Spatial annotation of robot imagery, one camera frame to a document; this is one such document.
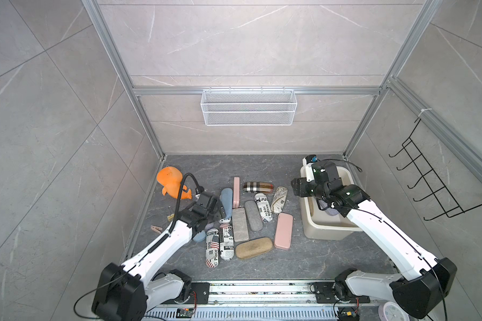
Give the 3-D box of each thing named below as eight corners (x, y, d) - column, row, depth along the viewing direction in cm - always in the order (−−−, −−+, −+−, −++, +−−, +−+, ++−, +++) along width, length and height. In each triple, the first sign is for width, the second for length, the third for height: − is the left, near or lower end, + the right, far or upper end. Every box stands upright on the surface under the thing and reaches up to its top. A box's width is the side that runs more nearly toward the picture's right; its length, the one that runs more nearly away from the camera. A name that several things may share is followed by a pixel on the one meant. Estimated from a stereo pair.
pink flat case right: (273, 247, 86) (273, 245, 84) (277, 213, 97) (278, 210, 95) (290, 251, 85) (291, 249, 83) (292, 216, 96) (293, 213, 94)
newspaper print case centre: (262, 223, 92) (263, 221, 90) (254, 196, 101) (254, 194, 100) (274, 220, 93) (275, 218, 91) (264, 194, 102) (265, 191, 101)
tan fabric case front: (236, 260, 82) (236, 258, 80) (234, 247, 86) (233, 244, 84) (273, 249, 85) (274, 247, 83) (269, 237, 89) (270, 235, 86)
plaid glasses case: (243, 193, 104) (243, 189, 101) (243, 185, 108) (243, 181, 105) (272, 193, 104) (273, 189, 101) (272, 185, 108) (272, 181, 105)
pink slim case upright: (233, 210, 97) (232, 203, 92) (234, 184, 108) (234, 176, 103) (239, 210, 97) (238, 203, 92) (239, 184, 108) (239, 176, 103)
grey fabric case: (251, 232, 90) (251, 230, 88) (243, 204, 99) (243, 201, 97) (264, 229, 91) (264, 226, 89) (254, 201, 100) (254, 198, 98)
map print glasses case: (269, 211, 97) (270, 208, 95) (276, 188, 106) (277, 185, 104) (282, 214, 96) (282, 212, 93) (287, 191, 104) (288, 188, 102)
